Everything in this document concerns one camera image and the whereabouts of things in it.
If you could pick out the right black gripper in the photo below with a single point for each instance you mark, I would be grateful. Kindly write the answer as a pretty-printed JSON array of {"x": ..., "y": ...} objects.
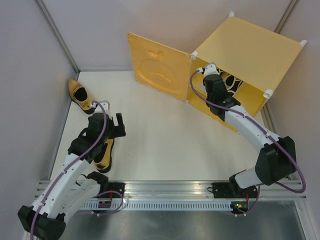
[{"x": 227, "y": 94}]

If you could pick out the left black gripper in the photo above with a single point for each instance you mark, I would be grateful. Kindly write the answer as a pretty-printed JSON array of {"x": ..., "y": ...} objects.
[{"x": 117, "y": 131}]

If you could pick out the white black sneaker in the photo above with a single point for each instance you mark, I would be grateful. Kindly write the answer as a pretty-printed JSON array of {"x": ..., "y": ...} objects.
[
  {"x": 232, "y": 83},
  {"x": 202, "y": 87}
]

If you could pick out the gold loafer shoe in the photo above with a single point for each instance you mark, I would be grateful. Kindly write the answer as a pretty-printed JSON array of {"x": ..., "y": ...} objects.
[
  {"x": 103, "y": 161},
  {"x": 79, "y": 95}
]

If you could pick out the yellow cabinet door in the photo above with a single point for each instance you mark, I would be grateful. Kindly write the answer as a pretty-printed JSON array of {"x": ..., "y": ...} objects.
[{"x": 160, "y": 67}]

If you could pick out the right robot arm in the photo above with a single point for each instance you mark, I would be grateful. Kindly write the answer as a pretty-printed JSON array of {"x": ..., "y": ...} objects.
[{"x": 272, "y": 164}]

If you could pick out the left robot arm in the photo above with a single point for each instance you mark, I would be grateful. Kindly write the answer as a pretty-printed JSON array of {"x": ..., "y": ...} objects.
[{"x": 81, "y": 178}]

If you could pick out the yellow plastic shoe cabinet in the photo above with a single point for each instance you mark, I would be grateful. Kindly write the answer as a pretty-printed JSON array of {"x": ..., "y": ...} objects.
[{"x": 259, "y": 58}]

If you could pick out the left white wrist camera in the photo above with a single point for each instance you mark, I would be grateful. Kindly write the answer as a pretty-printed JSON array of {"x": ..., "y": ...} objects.
[{"x": 103, "y": 105}]

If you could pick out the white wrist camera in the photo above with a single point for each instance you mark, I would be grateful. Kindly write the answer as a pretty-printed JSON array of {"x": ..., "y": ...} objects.
[
  {"x": 209, "y": 69},
  {"x": 103, "y": 105}
]

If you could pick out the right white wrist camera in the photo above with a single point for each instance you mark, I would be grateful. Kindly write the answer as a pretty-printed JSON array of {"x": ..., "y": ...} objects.
[{"x": 209, "y": 69}]

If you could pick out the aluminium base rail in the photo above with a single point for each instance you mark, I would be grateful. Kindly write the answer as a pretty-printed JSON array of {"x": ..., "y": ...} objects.
[{"x": 195, "y": 191}]

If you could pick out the white slotted cable duct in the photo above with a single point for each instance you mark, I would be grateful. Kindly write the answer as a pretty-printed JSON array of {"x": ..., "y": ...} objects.
[{"x": 136, "y": 205}]

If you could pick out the right aluminium corner post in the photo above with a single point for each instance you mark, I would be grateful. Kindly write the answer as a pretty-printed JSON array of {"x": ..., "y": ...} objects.
[{"x": 290, "y": 8}]

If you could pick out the aluminium corner post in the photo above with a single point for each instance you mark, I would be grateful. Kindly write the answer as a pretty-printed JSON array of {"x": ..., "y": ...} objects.
[
  {"x": 290, "y": 8},
  {"x": 57, "y": 35}
]

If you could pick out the left aluminium corner post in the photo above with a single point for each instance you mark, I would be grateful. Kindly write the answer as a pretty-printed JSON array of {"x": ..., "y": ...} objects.
[{"x": 57, "y": 35}]

